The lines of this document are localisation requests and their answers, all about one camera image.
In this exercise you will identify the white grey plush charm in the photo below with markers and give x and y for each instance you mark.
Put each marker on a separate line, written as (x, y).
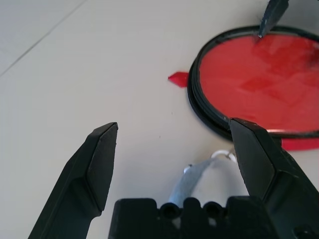
(192, 176)

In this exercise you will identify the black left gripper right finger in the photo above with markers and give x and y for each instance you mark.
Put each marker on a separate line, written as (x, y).
(269, 169)

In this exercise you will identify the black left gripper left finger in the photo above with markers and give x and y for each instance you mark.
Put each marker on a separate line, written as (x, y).
(84, 179)

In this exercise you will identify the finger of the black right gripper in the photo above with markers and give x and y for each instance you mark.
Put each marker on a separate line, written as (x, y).
(271, 15)

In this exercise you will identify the red ping-pong paddle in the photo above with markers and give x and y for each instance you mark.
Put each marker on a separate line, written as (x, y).
(249, 82)

